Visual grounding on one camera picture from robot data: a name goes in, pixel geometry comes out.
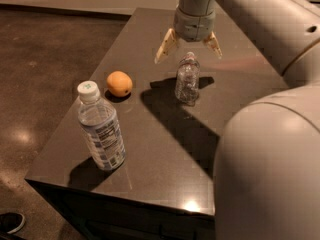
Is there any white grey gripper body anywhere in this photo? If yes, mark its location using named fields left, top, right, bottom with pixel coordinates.
left=173, top=8, right=215, bottom=42

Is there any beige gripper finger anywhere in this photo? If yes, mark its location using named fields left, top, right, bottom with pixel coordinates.
left=154, top=28, right=179, bottom=64
left=203, top=32, right=222, bottom=59

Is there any clear water bottle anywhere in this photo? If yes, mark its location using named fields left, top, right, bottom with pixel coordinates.
left=175, top=52, right=200, bottom=106

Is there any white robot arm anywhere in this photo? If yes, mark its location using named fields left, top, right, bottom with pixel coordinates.
left=155, top=0, right=320, bottom=240

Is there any labelled water bottle white cap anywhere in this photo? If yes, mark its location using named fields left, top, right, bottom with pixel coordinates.
left=77, top=81, right=126, bottom=171

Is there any orange fruit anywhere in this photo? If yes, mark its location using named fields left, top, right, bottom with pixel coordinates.
left=106, top=71, right=133, bottom=97

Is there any black shoe white sole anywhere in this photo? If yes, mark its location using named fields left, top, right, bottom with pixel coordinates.
left=0, top=213, right=26, bottom=234

